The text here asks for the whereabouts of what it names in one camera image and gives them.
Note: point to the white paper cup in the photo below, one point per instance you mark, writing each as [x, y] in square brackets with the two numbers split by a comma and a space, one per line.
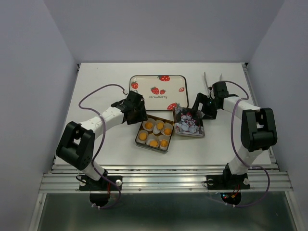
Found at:
[145, 122]
[167, 126]
[163, 137]
[150, 138]
[155, 130]
[138, 140]

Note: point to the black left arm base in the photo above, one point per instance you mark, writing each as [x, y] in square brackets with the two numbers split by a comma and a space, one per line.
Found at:
[86, 184]

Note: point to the swirl cookie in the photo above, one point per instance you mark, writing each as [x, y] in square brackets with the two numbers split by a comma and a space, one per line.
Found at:
[167, 131]

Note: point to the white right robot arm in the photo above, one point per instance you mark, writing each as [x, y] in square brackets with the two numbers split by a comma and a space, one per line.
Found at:
[258, 129]

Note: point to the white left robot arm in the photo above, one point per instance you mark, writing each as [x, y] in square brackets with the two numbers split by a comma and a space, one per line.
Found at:
[76, 145]

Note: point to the metal tongs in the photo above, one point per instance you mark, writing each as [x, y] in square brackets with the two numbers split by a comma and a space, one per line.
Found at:
[206, 83]

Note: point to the aluminium rail frame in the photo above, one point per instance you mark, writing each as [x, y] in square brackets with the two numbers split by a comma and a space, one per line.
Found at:
[165, 192]

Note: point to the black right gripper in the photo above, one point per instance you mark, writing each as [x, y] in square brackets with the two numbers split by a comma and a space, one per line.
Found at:
[200, 97]

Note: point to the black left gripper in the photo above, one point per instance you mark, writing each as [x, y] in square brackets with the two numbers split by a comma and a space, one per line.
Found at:
[142, 116]

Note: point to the gold tin lid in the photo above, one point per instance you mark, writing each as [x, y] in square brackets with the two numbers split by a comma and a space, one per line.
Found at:
[188, 122]

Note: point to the square cookie tin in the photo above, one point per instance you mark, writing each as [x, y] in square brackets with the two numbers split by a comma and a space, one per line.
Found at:
[155, 134]

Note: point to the strawberry print tray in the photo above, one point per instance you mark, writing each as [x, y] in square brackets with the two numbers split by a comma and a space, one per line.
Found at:
[161, 92]

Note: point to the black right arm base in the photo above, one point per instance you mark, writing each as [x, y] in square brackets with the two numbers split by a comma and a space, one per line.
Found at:
[225, 183]

